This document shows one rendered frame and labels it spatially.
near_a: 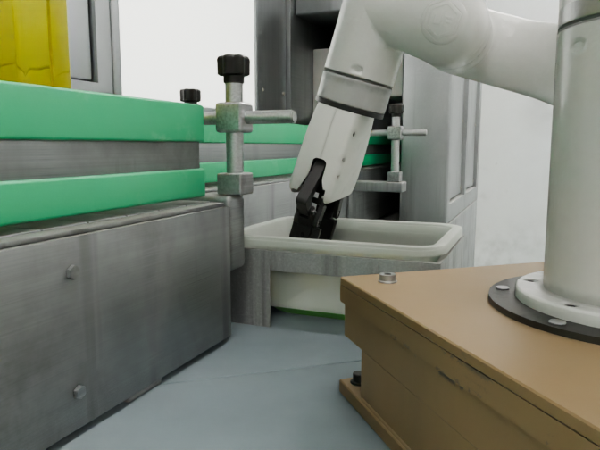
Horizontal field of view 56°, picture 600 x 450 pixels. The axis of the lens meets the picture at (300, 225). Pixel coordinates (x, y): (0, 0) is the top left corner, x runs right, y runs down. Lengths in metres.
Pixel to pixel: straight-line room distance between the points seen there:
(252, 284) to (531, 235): 3.60
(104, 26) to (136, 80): 0.09
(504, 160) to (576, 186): 3.73
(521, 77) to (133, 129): 0.40
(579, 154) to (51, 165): 0.30
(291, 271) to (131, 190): 0.19
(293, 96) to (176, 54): 0.53
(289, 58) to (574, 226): 1.14
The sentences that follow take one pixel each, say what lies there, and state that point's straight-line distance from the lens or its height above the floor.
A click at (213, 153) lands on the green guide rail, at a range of 0.71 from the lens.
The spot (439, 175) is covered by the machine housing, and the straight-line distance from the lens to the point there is 1.32.
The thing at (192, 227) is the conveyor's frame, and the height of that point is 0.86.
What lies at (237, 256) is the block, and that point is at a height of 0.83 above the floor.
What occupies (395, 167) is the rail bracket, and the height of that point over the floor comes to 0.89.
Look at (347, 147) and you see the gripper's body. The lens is 0.58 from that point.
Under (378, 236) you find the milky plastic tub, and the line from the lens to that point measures 0.68.
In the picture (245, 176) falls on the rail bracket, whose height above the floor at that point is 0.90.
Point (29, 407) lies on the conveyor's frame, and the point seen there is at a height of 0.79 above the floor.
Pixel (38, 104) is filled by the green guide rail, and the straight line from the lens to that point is 0.37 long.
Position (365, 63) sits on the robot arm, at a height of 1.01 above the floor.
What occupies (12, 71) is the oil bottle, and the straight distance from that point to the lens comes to 0.51.
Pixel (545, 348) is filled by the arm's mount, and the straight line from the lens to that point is 0.29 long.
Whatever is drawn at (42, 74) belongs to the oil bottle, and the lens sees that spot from 0.53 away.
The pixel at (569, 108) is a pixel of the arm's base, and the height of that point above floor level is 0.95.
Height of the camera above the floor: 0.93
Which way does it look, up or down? 8 degrees down
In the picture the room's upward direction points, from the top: straight up
